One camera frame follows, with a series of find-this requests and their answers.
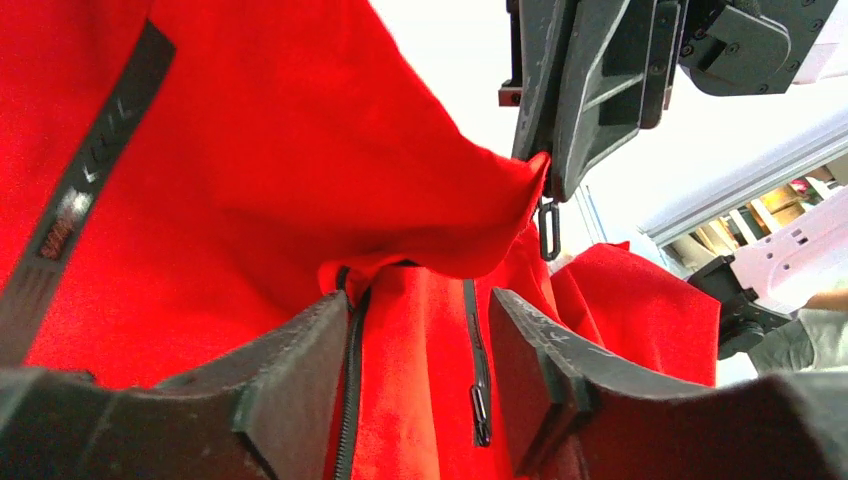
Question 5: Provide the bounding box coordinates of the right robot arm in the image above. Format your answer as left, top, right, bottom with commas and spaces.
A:
499, 1, 847, 358

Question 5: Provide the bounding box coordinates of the aluminium frame rail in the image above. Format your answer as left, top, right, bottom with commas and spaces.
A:
569, 115, 848, 250

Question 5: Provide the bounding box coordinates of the person in background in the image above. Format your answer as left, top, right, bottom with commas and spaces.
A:
747, 281, 847, 375

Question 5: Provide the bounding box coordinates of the red zip-up jacket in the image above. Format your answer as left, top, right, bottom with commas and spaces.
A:
1, 1, 718, 479

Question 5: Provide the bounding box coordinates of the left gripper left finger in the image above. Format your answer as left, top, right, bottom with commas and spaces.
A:
1, 292, 348, 479

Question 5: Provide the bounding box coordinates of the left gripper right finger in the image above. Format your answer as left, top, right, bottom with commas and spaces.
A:
489, 289, 847, 479

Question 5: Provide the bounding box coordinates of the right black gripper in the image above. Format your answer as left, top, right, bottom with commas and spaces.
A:
498, 0, 689, 202

